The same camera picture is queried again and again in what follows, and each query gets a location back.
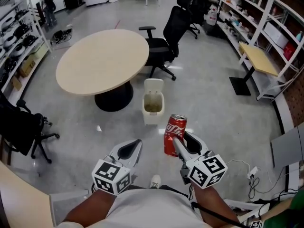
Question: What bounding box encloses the person's white shirt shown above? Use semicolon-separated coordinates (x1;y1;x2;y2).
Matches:
51;189;212;228

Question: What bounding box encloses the grey panel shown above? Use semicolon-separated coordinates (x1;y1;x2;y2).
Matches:
270;126;304;168

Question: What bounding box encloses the red box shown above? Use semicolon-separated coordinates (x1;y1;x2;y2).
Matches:
283;41;297;61

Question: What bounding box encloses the person's right forearm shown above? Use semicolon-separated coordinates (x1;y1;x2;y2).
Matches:
191;181;240;228

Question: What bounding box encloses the white power strip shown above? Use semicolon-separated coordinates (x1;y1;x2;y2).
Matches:
247;166;259;180

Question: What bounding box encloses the grey gripper device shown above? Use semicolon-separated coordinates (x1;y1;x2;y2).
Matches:
246;218;264;228

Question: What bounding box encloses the black cable pile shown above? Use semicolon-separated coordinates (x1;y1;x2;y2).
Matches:
52;27;73;45

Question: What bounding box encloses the person's left forearm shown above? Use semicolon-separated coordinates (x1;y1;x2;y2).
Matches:
63;189;117;225

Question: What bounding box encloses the large clear water bottle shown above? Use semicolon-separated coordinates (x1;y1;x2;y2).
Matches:
204;8;218;26

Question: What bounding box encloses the row of white black helmets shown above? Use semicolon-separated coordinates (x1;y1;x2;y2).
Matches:
0;8;40;80

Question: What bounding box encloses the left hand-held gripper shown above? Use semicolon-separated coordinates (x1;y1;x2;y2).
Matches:
92;139;143;196

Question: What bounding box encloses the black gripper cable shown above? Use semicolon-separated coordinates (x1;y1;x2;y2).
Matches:
191;201;250;228

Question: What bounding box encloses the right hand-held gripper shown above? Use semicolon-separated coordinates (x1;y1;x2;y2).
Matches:
172;131;228;189

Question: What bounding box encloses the white metal storage shelf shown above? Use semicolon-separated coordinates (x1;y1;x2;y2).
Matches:
217;0;304;102

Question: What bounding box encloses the brown cardboard box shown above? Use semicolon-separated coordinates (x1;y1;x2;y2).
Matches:
19;55;37;78

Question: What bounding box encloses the person's white shoe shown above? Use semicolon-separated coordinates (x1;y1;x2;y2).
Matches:
149;174;162;189

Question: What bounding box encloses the round beige table black base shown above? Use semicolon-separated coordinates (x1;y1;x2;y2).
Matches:
56;28;150;112

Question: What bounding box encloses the white appliance box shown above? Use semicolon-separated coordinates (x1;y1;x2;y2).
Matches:
263;21;289;50

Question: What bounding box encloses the white trash bin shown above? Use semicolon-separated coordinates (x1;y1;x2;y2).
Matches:
142;78;165;125

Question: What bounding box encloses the cream storage box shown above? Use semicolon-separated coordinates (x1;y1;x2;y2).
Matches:
30;43;48;59

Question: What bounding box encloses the red soda can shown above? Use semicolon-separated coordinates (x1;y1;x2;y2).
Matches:
163;114;188;158

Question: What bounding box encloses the white metal helmet shelf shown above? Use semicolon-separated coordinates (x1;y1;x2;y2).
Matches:
0;0;53;99

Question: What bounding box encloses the black office chair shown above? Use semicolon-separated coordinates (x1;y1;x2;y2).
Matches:
138;5;192;81
177;0;211;39
0;89;60;164

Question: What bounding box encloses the small yellow-topped table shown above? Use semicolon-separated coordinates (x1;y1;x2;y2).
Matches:
229;41;279;96

